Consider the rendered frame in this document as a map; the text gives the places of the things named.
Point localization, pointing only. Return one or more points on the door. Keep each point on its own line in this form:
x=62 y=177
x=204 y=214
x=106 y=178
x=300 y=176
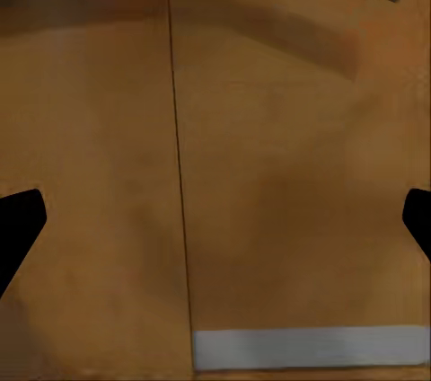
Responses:
x=224 y=183

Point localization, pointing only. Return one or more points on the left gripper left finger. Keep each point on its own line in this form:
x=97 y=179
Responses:
x=22 y=217

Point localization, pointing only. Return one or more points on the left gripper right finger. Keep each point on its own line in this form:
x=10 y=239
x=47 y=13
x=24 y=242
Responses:
x=417 y=217

